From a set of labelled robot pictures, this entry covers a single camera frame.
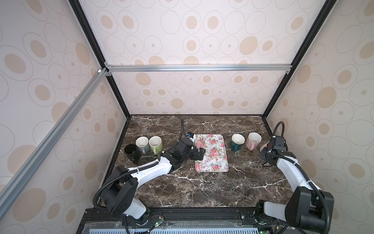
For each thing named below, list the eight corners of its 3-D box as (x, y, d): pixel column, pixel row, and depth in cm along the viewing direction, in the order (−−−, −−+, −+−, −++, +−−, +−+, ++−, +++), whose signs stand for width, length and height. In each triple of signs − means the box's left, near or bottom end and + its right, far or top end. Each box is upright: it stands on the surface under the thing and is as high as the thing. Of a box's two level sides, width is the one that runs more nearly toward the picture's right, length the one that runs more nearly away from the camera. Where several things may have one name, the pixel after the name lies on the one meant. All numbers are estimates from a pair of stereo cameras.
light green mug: (150, 157, 98) (146, 149, 90) (152, 144, 105) (149, 135, 97) (162, 157, 98) (160, 149, 90) (164, 144, 105) (162, 135, 97)
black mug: (127, 156, 98) (121, 147, 89) (136, 150, 101) (131, 141, 93) (136, 165, 94) (130, 157, 85) (144, 158, 97) (140, 150, 88)
